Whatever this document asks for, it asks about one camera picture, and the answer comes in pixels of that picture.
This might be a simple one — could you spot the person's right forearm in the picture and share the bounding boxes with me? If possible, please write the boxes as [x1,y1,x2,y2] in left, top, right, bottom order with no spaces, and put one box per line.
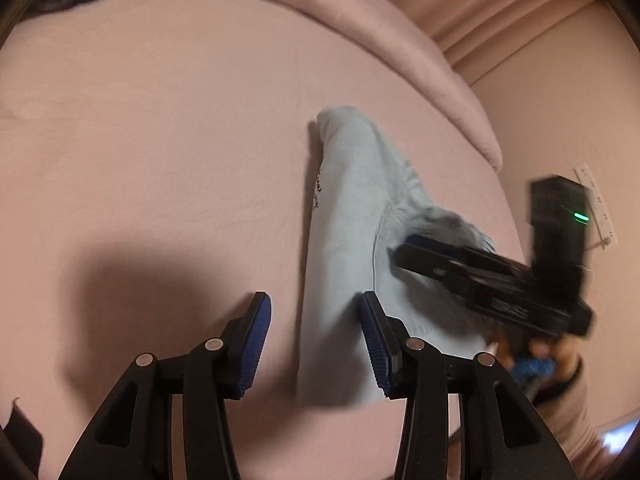
[530,360,628,480]

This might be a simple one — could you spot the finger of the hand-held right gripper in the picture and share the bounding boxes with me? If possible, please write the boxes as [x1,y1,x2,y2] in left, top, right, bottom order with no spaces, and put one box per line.
[391,243,488,297]
[404,233,521,273]

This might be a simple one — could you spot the pink curtain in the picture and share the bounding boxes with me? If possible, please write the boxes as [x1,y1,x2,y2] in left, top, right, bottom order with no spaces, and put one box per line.
[360,0,616,86]

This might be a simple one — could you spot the white power strip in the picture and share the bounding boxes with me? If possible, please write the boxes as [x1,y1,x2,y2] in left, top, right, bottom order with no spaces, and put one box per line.
[572,162,618,250]

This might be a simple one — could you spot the person's right hand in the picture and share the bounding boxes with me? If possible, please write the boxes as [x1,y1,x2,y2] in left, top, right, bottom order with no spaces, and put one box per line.
[492,332,583,392]

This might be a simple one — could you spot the light blue pants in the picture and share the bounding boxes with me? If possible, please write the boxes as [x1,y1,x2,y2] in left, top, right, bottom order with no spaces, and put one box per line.
[295,106,501,407]

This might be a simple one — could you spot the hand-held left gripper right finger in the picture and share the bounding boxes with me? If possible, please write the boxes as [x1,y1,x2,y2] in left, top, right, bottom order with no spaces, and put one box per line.
[357,290,576,480]

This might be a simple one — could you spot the black cloth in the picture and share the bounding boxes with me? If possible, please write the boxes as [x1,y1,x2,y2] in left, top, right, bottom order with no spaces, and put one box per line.
[0,400,43,476]

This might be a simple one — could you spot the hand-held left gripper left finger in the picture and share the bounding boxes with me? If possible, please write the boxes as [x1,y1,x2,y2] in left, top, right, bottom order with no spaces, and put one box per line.
[57,291,273,480]

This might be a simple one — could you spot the pink duvet roll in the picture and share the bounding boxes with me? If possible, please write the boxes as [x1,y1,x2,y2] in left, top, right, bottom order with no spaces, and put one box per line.
[0,0,526,480]

